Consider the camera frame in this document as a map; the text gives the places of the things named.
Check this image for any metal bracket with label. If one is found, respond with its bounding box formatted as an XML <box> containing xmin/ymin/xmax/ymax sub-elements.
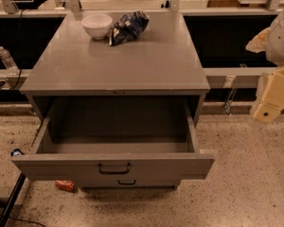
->
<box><xmin>222</xmin><ymin>76</ymin><xmax>237</xmax><ymax>115</ymax></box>

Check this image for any black drawer handle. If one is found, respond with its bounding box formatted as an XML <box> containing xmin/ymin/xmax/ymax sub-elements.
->
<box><xmin>98</xmin><ymin>164</ymin><xmax>131</xmax><ymax>175</ymax></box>
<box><xmin>117</xmin><ymin>180</ymin><xmax>136</xmax><ymax>185</ymax></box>

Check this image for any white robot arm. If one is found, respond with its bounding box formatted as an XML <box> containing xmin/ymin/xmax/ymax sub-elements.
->
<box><xmin>246</xmin><ymin>9</ymin><xmax>284</xmax><ymax>125</ymax></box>

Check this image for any orange crushed can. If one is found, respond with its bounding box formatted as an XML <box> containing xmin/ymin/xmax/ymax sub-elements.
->
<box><xmin>55</xmin><ymin>181</ymin><xmax>75</xmax><ymax>192</ymax></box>

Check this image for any grey metal shelf rail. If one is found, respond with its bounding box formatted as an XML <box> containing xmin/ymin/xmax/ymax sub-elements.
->
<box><xmin>204</xmin><ymin>67</ymin><xmax>275</xmax><ymax>89</ymax></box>

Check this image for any grey metal drawer cabinet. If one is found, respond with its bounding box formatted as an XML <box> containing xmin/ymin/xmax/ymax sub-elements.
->
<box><xmin>19</xmin><ymin>10</ymin><xmax>211</xmax><ymax>190</ymax></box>

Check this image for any black cable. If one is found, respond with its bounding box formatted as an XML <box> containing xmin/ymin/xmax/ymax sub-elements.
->
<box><xmin>9</xmin><ymin>9</ymin><xmax>27</xmax><ymax>90</ymax></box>

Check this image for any clear plastic water bottle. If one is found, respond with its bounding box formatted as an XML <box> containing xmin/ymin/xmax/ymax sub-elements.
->
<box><xmin>0</xmin><ymin>46</ymin><xmax>19</xmax><ymax>76</ymax></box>

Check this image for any black top drawer handle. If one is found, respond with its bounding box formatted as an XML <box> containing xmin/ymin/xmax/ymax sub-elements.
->
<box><xmin>98</xmin><ymin>164</ymin><xmax>131</xmax><ymax>175</ymax></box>

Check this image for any blue crumpled chip bag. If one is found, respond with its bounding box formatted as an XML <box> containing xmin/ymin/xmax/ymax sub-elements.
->
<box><xmin>109</xmin><ymin>10</ymin><xmax>150</xmax><ymax>46</ymax></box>

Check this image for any black floor pole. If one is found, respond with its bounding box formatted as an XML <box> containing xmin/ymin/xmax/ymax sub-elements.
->
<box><xmin>0</xmin><ymin>173</ymin><xmax>26</xmax><ymax>227</ymax></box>

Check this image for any grey top drawer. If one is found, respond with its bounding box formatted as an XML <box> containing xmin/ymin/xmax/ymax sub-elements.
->
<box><xmin>12</xmin><ymin>96</ymin><xmax>214</xmax><ymax>187</ymax></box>

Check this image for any white ceramic bowl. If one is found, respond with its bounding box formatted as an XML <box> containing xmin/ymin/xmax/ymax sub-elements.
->
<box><xmin>81</xmin><ymin>14</ymin><xmax>113</xmax><ymax>40</ymax></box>

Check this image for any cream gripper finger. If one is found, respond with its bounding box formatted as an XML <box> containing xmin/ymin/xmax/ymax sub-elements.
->
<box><xmin>245</xmin><ymin>27</ymin><xmax>270</xmax><ymax>53</ymax></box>

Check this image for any black lower drawer handle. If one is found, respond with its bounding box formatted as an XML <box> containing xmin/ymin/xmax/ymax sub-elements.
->
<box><xmin>117</xmin><ymin>180</ymin><xmax>136</xmax><ymax>185</ymax></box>

